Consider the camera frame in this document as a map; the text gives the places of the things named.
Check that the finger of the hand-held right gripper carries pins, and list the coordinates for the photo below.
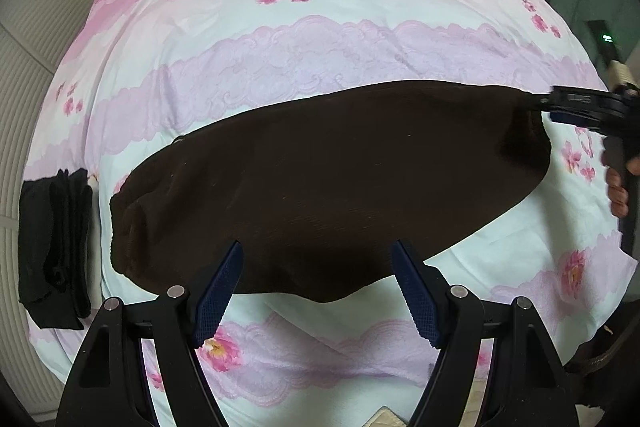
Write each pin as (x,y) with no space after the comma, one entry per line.
(567,103)

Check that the folded black clothes stack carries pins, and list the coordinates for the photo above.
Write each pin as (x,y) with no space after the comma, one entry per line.
(56,247)

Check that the dark brown pants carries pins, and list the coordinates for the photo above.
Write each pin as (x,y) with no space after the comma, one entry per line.
(320,187)

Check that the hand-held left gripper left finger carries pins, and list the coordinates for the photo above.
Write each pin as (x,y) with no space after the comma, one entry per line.
(218,291)

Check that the person's right hand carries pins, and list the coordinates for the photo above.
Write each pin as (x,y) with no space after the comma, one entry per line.
(619,184)

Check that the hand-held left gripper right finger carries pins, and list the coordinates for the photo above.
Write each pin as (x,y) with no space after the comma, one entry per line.
(416,292)

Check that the pink floral bed sheet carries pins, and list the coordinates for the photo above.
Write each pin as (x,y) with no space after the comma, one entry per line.
(320,37)

